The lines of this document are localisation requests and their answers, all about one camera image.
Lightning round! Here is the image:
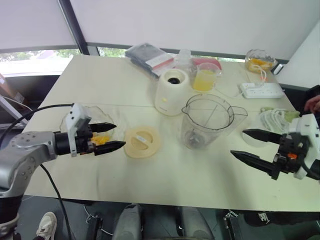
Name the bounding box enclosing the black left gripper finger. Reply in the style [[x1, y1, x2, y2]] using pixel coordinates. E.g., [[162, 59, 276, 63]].
[[89, 122, 117, 134], [93, 140, 127, 157]]

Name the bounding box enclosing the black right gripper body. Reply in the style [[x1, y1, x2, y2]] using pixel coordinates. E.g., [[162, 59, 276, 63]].
[[273, 132, 313, 174]]

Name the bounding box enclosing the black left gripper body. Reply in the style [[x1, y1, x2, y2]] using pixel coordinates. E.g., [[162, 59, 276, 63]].
[[74, 119, 98, 156]]

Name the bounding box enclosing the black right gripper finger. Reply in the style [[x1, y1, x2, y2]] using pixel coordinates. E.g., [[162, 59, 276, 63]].
[[230, 150, 280, 181], [242, 128, 285, 146]]

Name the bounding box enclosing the cream blender lid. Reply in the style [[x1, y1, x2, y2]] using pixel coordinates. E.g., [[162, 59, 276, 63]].
[[124, 126, 161, 159]]

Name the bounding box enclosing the glass bowl with fruit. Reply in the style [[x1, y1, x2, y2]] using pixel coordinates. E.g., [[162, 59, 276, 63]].
[[244, 48, 278, 74]]

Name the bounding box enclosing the person's bare hand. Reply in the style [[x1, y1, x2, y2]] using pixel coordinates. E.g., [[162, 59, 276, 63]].
[[303, 94, 320, 113]]

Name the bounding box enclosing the wavy clear glass bowl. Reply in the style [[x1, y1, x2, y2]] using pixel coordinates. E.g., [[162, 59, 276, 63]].
[[59, 105, 117, 146]]

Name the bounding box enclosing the green white cloth stack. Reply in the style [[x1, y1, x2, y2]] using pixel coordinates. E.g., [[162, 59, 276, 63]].
[[259, 106, 301, 131]]

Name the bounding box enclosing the white power strip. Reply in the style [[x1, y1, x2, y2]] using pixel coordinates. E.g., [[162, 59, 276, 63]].
[[239, 82, 286, 99]]

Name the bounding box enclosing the clear blender jar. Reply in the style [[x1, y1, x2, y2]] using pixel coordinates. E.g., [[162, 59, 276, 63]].
[[181, 93, 249, 151]]

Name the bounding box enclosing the black shoe with white print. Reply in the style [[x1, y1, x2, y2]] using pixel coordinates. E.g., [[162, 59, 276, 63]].
[[243, 211, 320, 227]]

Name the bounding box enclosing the small black device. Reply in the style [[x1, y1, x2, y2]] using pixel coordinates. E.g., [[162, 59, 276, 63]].
[[272, 63, 285, 76]]

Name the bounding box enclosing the cream blender base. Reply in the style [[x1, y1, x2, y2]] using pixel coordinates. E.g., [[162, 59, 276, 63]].
[[154, 68, 192, 117]]

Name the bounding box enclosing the measuring cup with yellow juice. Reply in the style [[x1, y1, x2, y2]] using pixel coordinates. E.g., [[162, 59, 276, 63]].
[[192, 62, 224, 93]]

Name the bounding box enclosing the black bag with red label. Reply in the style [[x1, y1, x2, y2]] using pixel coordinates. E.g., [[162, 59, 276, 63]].
[[124, 42, 176, 80]]

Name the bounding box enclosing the white sneaker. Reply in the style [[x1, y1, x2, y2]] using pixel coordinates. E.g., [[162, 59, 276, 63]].
[[36, 211, 58, 239]]

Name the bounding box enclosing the clear plastic bottle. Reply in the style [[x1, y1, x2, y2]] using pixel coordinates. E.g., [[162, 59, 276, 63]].
[[174, 49, 197, 76]]

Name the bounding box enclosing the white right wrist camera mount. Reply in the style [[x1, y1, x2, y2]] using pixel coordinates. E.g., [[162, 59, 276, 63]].
[[287, 113, 320, 180]]

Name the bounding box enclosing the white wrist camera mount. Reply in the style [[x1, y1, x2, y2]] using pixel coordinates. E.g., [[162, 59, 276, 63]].
[[287, 113, 320, 180], [65, 103, 91, 158]]

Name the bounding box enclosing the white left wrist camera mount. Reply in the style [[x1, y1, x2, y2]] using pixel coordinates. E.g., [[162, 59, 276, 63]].
[[65, 103, 91, 158]]

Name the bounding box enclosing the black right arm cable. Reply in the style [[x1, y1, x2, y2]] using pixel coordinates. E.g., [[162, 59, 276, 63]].
[[301, 159, 320, 181]]

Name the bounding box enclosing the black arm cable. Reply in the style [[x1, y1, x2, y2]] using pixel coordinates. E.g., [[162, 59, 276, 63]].
[[301, 159, 320, 181], [0, 103, 76, 240]]

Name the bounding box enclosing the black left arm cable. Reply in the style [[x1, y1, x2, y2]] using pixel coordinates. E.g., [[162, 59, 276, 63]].
[[0, 103, 76, 240]]

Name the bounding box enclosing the white power strip cord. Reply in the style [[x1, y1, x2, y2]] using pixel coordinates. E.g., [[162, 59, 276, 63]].
[[215, 86, 243, 99]]

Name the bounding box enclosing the white coiled cord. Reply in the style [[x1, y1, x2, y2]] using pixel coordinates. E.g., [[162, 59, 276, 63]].
[[250, 64, 270, 87]]

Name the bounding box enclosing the black window frame pillar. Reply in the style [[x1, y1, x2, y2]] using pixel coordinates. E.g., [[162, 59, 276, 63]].
[[57, 0, 91, 56]]

